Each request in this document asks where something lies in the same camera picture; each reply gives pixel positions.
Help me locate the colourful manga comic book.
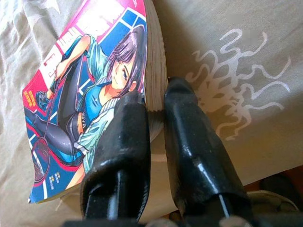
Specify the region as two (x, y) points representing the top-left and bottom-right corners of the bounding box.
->
(22, 0), (169, 204)

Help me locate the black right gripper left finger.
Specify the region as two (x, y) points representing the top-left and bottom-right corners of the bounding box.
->
(80, 90), (151, 222)

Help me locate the bed with grey floral sheet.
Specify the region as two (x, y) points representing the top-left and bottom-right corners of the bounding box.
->
(0, 0), (303, 227)

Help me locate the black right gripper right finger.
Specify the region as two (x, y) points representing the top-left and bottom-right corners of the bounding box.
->
(163, 76), (253, 221)

